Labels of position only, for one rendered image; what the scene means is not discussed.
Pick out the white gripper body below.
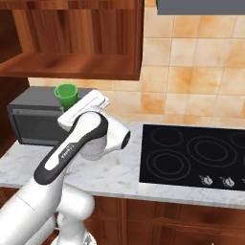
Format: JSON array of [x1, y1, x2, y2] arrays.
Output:
[[56, 89, 111, 132]]

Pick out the green cup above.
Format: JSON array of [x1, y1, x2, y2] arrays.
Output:
[[53, 82, 79, 113]]

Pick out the wooden tall cabinet panel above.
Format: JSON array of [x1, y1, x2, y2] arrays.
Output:
[[0, 76, 31, 158]]

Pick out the wooden base cabinet door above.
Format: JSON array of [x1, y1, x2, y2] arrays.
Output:
[[83, 195, 124, 245]]

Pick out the dark grey microwave oven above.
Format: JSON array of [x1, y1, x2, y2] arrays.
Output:
[[6, 85, 98, 148]]

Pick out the black hob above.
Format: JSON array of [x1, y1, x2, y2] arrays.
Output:
[[139, 122, 245, 192]]

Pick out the wooden drawer front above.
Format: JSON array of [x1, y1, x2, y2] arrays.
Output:
[[125, 198, 245, 230]]

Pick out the grey extractor hood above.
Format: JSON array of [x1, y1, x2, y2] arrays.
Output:
[[155, 0, 245, 16]]

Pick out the open wooden wall cabinet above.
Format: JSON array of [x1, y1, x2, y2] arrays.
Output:
[[0, 0, 145, 81]]

